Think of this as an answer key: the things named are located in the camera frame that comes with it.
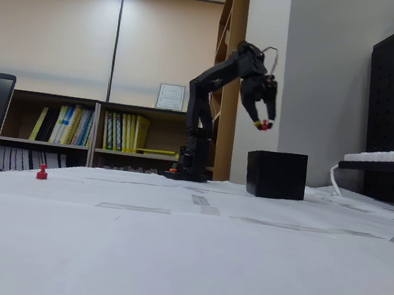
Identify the tall wooden shelf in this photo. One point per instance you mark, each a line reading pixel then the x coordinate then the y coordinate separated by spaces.
pixel 240 16

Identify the yellow binder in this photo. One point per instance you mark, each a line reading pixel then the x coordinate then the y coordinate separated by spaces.
pixel 128 133
pixel 106 131
pixel 132 134
pixel 114 132
pixel 142 133
pixel 123 133

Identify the black square bin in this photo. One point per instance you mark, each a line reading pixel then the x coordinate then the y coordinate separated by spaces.
pixel 280 175

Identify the blue white book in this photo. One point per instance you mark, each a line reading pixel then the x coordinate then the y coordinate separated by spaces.
pixel 84 128

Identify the yellow white book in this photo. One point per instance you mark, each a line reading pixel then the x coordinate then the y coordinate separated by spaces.
pixel 59 125

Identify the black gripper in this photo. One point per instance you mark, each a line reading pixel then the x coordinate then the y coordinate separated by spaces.
pixel 258 92

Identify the red pawn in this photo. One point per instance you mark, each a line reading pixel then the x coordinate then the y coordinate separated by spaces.
pixel 41 174
pixel 265 125

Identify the black book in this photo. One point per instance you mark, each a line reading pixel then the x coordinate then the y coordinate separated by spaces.
pixel 48 125

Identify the framed white certificate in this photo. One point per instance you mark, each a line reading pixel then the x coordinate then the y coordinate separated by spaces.
pixel 170 97

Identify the yellow flat folder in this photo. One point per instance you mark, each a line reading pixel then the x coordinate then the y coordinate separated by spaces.
pixel 157 151

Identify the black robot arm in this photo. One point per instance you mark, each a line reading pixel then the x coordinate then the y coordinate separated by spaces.
pixel 200 119

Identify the black vertical wall conduit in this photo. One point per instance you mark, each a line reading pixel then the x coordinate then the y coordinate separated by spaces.
pixel 117 37

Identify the yellow slim book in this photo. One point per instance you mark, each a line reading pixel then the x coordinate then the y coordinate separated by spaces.
pixel 38 124

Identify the white paper table cover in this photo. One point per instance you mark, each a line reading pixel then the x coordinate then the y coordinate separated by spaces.
pixel 183 261

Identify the white power strip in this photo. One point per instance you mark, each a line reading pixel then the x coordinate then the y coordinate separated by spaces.
pixel 390 155

